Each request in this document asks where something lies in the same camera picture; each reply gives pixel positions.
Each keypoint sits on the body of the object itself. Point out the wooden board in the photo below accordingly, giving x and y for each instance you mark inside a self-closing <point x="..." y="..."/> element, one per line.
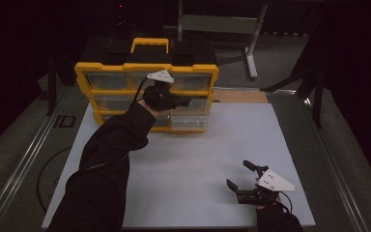
<point x="238" y="96"/>

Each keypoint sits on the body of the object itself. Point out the yellow black drawer organizer cabinet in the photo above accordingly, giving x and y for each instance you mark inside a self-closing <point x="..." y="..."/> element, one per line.
<point x="109" y="67"/>

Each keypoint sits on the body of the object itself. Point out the person's right hand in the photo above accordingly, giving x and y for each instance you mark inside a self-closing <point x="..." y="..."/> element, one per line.
<point x="275" y="203"/>

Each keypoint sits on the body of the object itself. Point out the aluminium floor rail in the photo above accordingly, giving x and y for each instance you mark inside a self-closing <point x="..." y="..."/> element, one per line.
<point x="344" y="187"/>
<point x="19" y="172"/>

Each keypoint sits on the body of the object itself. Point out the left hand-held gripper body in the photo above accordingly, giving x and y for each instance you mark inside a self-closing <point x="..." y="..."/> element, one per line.
<point x="165" y="92"/>

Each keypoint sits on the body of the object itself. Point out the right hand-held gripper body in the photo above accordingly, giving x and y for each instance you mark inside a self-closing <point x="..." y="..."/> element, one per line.
<point x="270" y="182"/>

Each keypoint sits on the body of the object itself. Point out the clear plastic drawer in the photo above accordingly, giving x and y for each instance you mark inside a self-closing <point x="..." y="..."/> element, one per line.
<point x="138" y="79"/>
<point x="190" y="123"/>
<point x="197" y="106"/>
<point x="193" y="82"/>
<point x="112" y="103"/>
<point x="108" y="81"/>

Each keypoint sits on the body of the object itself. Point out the black tripod stand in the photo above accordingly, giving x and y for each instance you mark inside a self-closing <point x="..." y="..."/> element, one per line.
<point x="318" y="106"/>
<point x="51" y="96"/>

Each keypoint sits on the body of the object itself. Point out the person's left hand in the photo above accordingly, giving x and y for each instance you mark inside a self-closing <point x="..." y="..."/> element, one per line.
<point x="153" y="101"/>

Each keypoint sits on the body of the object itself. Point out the black rectangular floor frame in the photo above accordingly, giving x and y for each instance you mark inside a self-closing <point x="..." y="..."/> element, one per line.
<point x="58" y="121"/>

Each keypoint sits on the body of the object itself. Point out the grey metal stand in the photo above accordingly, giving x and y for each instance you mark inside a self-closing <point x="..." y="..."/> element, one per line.
<point x="219" y="24"/>

